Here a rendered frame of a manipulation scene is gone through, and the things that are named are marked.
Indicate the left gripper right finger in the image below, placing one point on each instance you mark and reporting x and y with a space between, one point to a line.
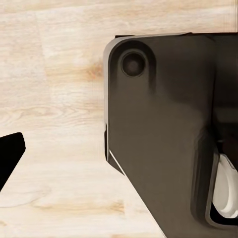
230 148

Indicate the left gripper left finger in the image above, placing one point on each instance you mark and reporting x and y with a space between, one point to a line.
12 148

